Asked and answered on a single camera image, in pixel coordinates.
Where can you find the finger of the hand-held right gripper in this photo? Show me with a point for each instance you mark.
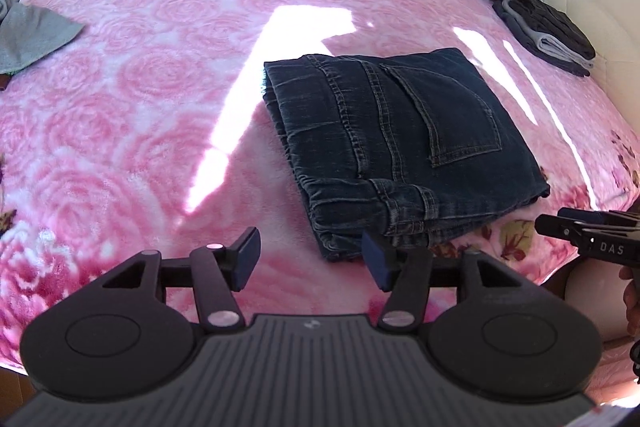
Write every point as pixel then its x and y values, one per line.
pixel 600 218
pixel 557 226

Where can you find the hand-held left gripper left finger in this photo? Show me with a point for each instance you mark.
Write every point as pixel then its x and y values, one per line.
pixel 247 257

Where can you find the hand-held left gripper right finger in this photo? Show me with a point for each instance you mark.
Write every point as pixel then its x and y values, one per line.
pixel 377 264

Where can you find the blue denim jeans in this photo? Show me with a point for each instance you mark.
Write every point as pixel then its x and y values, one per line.
pixel 400 142

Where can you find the person's right hand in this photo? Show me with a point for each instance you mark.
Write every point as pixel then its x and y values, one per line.
pixel 631 302

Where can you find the white padded bed base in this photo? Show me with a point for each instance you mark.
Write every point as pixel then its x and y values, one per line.
pixel 600 307

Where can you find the pink floral blanket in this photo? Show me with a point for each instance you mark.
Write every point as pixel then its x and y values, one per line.
pixel 150 132

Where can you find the grey folded garment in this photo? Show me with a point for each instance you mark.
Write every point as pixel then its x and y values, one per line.
pixel 545 46

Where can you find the white padded headboard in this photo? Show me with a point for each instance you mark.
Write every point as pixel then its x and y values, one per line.
pixel 610 32

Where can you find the navy folded garment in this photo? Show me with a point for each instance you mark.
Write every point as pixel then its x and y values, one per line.
pixel 525 39

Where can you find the black folded garment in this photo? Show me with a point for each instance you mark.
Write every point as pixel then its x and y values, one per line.
pixel 555 24

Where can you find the brown garment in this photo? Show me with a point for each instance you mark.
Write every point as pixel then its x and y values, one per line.
pixel 4 82

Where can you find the grey sweatshirt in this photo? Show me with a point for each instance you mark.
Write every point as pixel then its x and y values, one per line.
pixel 35 32

